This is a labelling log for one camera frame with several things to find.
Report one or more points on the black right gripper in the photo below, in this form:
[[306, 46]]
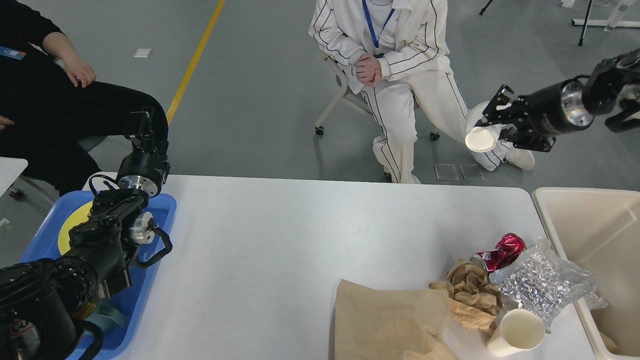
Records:
[[551, 111]]

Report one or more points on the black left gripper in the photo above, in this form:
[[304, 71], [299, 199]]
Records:
[[142, 170]]

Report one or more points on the white paper cup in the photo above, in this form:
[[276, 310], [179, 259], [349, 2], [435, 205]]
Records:
[[481, 139]]

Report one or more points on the yellow plastic plate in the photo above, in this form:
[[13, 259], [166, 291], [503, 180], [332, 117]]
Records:
[[77, 217]]

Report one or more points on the dark teal mug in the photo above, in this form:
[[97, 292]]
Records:
[[105, 314]]

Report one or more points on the brown paper bag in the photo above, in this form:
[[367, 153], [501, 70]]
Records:
[[608, 343], [374, 324]]

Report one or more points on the aluminium foil tray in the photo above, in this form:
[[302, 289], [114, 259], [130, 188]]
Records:
[[595, 302]]

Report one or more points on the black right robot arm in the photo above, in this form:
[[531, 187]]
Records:
[[612, 90]]

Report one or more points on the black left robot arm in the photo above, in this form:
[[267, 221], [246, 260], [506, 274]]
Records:
[[40, 299]]

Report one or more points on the clear floor plate right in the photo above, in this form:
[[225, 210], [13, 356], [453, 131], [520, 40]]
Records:
[[472, 172]]

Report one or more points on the clear floor plate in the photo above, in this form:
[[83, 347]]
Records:
[[446, 172], [472, 172]]

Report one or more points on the clear floor plate left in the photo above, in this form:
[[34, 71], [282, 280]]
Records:
[[446, 172]]

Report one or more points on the white paper scrap on floor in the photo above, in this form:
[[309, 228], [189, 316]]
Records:
[[142, 53]]

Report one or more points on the person in black trousers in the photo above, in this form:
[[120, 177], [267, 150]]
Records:
[[50, 99]]

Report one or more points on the red round object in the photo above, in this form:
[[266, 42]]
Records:
[[506, 251]]

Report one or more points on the blue plastic tray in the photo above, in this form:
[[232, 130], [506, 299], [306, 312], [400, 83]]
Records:
[[132, 300]]

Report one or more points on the beige plastic bin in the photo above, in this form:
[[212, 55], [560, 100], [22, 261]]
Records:
[[599, 230]]

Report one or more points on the white stand base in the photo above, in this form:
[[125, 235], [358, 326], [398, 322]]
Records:
[[617, 15]]

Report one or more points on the person in white tracksuit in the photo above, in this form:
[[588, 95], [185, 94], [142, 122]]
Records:
[[395, 53]]

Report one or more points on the white side table corner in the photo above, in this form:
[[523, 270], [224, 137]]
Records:
[[10, 170]]

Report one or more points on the clear plastic wrapper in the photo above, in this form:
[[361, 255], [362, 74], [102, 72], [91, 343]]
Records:
[[542, 282]]

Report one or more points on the crumpled brown paper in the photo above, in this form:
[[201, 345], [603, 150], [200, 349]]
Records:
[[474, 302]]

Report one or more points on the white cup lower right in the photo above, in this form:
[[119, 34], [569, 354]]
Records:
[[519, 330]]

